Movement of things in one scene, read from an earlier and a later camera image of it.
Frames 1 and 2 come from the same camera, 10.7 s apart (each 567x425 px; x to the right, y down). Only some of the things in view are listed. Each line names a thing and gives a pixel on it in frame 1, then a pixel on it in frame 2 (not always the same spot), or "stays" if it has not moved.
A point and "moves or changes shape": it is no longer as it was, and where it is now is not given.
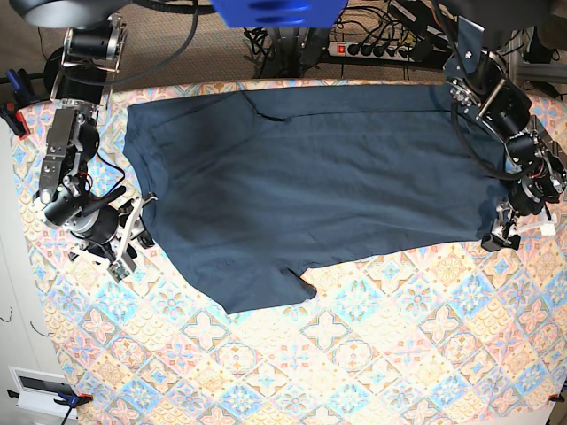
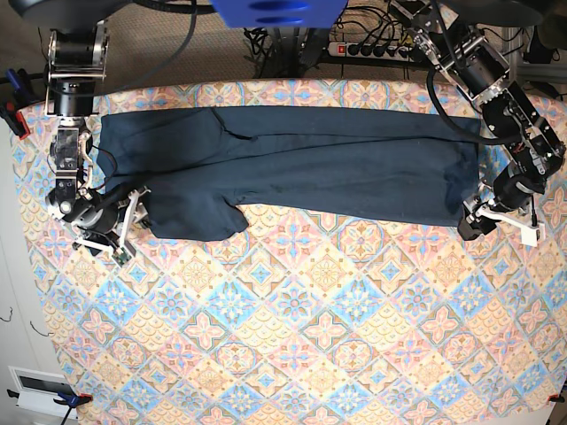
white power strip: x=389 y=52 stays
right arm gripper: x=526 y=197 → x=509 y=201
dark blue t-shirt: x=250 y=186 moves or changes shape
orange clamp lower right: x=555 y=397 stays
